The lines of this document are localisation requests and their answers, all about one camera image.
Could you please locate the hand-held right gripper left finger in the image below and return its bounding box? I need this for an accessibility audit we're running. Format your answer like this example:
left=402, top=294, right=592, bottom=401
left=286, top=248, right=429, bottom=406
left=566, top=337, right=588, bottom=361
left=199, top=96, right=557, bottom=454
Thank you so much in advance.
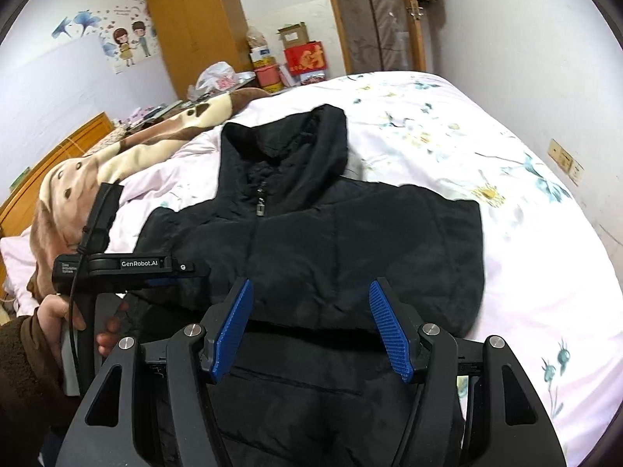
left=58, top=278, right=254, bottom=467

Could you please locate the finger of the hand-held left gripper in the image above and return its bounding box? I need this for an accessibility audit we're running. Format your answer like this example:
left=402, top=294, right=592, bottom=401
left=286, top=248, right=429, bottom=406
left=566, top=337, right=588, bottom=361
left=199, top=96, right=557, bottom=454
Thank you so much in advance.
left=145, top=260, right=211, bottom=289

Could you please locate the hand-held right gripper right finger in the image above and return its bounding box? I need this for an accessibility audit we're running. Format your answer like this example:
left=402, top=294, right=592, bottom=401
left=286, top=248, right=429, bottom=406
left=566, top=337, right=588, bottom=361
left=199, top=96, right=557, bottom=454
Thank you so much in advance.
left=368, top=278, right=568, bottom=467

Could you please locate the black hooded puffer jacket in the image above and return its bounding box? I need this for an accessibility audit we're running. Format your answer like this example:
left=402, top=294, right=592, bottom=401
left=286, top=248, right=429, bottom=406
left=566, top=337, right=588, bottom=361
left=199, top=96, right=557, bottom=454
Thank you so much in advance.
left=113, top=104, right=487, bottom=467

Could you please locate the person's left forearm brown sleeve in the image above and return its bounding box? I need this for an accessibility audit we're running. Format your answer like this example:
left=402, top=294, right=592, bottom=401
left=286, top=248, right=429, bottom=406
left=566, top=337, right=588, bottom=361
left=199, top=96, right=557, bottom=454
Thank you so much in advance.
left=0, top=315, right=94, bottom=467

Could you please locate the person's left hand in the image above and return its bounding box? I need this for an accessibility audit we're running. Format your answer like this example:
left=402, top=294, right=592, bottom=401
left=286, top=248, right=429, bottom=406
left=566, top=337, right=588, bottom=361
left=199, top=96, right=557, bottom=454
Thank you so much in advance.
left=38, top=294, right=130, bottom=367

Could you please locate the brown bear print blanket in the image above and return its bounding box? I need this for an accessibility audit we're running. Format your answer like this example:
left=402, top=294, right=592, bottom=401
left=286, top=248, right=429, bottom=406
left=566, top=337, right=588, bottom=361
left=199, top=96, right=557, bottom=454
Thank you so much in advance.
left=26, top=86, right=271, bottom=302

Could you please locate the wooden headboard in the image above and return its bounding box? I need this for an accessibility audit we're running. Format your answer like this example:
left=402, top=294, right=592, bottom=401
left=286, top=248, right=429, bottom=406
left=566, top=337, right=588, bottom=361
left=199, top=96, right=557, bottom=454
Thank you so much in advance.
left=0, top=112, right=115, bottom=239

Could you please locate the pink floral bed sheet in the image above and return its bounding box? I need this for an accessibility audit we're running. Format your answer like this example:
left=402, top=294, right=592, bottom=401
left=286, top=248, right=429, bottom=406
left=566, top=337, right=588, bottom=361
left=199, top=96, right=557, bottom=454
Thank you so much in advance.
left=0, top=72, right=619, bottom=467

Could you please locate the white plastic bag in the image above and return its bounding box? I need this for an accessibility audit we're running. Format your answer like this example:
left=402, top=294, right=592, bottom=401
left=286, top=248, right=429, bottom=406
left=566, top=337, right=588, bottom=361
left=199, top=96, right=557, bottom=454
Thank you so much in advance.
left=187, top=61, right=245, bottom=100

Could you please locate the pink plastic container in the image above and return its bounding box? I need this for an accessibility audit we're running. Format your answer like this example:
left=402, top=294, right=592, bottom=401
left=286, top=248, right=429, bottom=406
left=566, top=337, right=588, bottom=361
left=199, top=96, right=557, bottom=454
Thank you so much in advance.
left=255, top=64, right=284, bottom=94

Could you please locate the red gift box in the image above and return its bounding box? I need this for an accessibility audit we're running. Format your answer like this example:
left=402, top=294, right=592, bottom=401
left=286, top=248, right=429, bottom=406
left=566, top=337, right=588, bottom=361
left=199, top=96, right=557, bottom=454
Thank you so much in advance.
left=283, top=41, right=327, bottom=77

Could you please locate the wooden wardrobe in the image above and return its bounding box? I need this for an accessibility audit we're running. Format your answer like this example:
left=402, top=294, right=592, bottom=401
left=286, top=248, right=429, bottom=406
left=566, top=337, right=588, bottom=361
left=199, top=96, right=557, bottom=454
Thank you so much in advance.
left=146, top=0, right=254, bottom=100

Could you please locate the cardboard box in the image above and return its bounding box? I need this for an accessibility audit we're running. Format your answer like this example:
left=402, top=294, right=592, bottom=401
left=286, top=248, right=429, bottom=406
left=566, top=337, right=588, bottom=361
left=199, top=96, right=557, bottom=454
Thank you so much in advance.
left=277, top=22, right=310, bottom=50

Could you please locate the wooden door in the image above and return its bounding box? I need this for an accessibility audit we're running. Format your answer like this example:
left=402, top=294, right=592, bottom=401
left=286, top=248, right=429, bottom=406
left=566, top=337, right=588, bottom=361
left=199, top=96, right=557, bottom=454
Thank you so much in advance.
left=320, top=0, right=428, bottom=77

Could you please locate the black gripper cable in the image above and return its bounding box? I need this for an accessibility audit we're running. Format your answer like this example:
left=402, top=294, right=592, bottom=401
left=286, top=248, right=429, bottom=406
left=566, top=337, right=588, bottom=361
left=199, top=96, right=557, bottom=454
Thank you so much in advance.
left=68, top=224, right=98, bottom=385

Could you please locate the cartoon couple wall sticker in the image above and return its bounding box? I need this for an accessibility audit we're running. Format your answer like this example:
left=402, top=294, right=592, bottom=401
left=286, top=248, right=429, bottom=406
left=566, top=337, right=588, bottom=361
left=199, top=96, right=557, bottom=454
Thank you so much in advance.
left=51, top=0, right=161, bottom=75

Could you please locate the wall socket plate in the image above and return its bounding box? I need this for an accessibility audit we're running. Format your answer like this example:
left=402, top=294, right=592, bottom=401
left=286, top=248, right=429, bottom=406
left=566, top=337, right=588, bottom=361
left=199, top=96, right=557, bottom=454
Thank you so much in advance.
left=548, top=138, right=586, bottom=186

